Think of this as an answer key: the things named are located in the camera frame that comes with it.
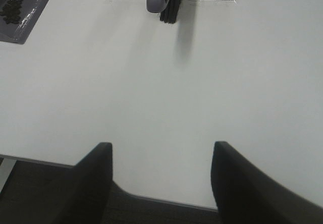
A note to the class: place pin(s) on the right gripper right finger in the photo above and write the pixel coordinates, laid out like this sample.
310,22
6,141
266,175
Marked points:
245,194

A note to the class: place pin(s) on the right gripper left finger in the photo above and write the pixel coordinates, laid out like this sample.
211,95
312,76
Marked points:
81,194

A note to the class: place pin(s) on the pile of coffee beans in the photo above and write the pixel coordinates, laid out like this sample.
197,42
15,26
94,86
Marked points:
11,11

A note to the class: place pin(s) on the purple plastic dustpan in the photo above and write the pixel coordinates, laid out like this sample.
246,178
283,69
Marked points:
30,12

